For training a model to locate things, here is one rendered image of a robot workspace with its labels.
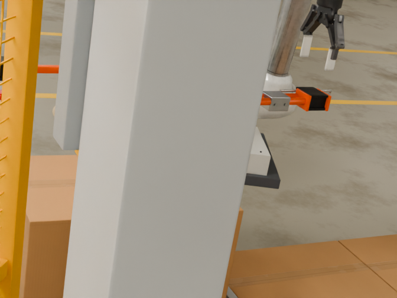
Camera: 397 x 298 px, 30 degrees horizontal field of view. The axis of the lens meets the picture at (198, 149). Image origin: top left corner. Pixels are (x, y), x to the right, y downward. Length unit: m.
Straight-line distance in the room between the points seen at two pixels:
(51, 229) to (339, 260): 1.28
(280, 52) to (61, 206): 1.27
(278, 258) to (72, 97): 1.88
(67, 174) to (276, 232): 2.16
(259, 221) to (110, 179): 3.37
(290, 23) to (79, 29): 1.99
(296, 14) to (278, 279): 0.98
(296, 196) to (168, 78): 3.85
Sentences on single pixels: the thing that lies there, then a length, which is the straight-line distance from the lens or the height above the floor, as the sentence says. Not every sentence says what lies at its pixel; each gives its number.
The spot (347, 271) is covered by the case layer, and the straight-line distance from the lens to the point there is 2.77.
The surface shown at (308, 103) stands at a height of 1.20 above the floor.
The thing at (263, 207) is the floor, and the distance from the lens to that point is 4.38.
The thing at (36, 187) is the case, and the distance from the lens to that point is 2.05.
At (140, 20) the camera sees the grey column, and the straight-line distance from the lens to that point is 0.77.
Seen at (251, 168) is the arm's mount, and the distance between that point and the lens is 2.84.
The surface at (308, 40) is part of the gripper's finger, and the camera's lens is 2.34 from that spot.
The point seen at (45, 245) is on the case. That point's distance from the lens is 1.92.
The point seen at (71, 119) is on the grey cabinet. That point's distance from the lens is 0.95.
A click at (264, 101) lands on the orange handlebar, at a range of 2.20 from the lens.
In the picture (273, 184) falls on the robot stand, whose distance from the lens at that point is 2.86.
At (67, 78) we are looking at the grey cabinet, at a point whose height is 1.57.
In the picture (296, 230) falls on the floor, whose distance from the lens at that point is 4.20.
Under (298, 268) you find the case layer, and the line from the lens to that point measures 2.70.
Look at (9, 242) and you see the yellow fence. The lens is 1.59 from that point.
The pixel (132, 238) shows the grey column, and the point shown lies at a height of 1.43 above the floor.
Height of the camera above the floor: 1.85
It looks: 22 degrees down
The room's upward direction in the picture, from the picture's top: 10 degrees clockwise
